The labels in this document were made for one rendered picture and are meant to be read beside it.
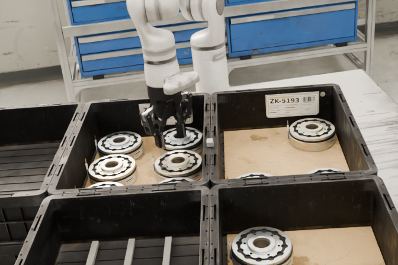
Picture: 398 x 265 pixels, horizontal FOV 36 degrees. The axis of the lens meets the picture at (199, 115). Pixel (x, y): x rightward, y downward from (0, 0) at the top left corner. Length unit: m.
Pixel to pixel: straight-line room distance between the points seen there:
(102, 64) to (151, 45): 2.03
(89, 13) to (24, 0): 0.97
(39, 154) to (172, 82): 0.42
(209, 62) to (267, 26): 1.71
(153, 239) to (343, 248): 0.34
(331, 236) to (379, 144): 0.59
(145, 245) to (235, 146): 0.38
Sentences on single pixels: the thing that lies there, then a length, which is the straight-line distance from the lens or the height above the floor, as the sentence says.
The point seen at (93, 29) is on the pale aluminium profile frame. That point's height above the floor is 0.59.
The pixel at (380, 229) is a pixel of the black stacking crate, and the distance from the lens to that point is 1.09.
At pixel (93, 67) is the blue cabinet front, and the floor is 0.37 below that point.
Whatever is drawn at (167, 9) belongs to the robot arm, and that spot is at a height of 1.18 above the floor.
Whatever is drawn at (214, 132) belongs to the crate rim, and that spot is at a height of 0.92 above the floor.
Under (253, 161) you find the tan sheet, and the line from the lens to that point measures 1.34.
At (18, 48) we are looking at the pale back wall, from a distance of 4.18.
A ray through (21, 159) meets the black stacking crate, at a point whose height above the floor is 0.83.
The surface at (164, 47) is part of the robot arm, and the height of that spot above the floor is 1.10.
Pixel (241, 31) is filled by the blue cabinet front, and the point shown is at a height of 0.46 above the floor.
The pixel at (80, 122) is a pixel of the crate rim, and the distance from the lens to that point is 1.38.
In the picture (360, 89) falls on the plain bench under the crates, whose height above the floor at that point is 0.70.
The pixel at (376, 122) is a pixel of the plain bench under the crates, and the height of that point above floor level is 0.70.
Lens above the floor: 1.52
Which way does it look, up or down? 26 degrees down
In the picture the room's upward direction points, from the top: 6 degrees counter-clockwise
